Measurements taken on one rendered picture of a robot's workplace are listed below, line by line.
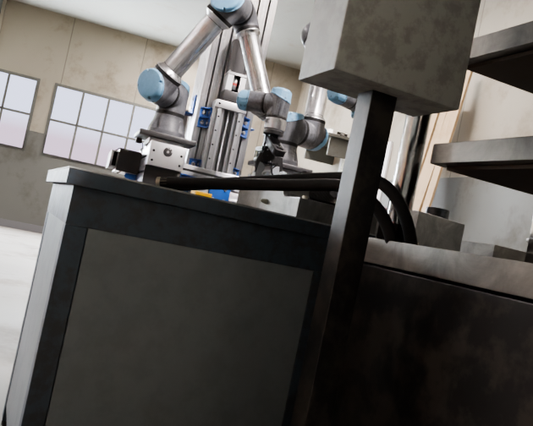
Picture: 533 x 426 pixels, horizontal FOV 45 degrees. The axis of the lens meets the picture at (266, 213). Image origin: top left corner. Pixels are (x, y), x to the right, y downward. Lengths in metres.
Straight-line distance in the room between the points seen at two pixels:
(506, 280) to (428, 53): 0.47
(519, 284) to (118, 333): 0.89
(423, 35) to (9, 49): 10.22
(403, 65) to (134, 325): 0.84
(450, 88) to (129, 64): 10.08
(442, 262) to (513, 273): 0.19
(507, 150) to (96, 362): 1.02
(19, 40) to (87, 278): 9.92
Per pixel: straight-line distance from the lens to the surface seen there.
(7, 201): 11.06
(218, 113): 2.70
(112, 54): 11.29
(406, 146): 1.60
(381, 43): 1.29
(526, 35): 1.49
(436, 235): 2.13
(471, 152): 1.50
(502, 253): 2.42
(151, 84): 2.45
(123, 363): 1.57
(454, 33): 1.40
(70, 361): 1.55
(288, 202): 1.83
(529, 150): 1.37
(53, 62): 11.24
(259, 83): 2.45
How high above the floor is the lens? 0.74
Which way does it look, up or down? 2 degrees up
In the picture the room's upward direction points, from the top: 12 degrees clockwise
